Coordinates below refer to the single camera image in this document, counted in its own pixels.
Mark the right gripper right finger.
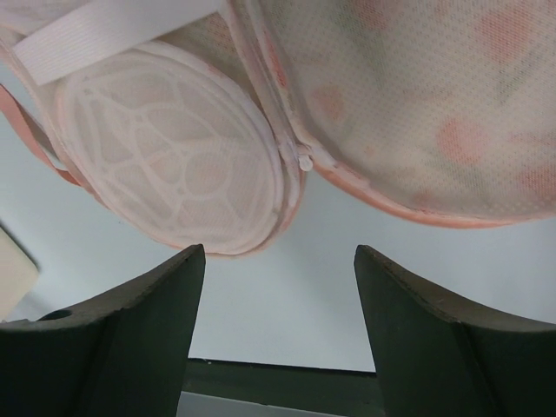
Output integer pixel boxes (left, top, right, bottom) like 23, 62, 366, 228
354, 245, 555, 416

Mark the cream plastic laundry basket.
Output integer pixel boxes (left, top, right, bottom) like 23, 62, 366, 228
1, 228, 43, 323

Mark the pink floral mesh laundry bag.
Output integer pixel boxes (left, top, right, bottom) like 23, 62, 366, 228
1, 1, 555, 256

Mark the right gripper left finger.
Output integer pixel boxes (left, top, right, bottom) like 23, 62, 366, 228
1, 245, 205, 416

